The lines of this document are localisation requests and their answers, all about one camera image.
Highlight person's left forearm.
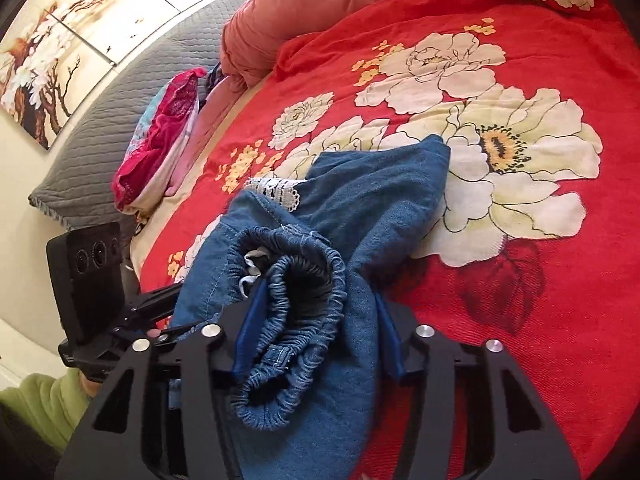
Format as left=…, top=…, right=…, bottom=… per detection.
left=0, top=371, right=108, bottom=458

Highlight blossom branch wall painting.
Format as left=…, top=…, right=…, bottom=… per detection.
left=0, top=0, right=268, bottom=152

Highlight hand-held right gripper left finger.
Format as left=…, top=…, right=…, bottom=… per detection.
left=54, top=280, right=271, bottom=480

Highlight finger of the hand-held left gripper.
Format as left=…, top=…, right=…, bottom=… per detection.
left=124, top=283, right=185, bottom=325
left=107, top=322, right=203, bottom=356

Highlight grey quilted headboard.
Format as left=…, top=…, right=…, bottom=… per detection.
left=27, top=0, right=275, bottom=235

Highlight red floral blanket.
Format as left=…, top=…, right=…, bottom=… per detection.
left=131, top=0, right=637, bottom=480

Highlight beige bed sheet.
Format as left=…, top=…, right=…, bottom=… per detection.
left=130, top=87, right=268, bottom=273

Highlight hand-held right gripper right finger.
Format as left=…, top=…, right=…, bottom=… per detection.
left=375, top=297, right=583, bottom=480

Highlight pink patterned clothes pile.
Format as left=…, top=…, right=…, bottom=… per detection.
left=112, top=67, right=209, bottom=214

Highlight light pink cloth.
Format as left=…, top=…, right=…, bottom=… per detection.
left=164, top=77, right=242, bottom=200

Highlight pink quilt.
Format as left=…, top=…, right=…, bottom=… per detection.
left=221, top=0, right=497, bottom=93

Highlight blue denim pants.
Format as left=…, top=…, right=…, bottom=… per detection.
left=167, top=133, right=452, bottom=480

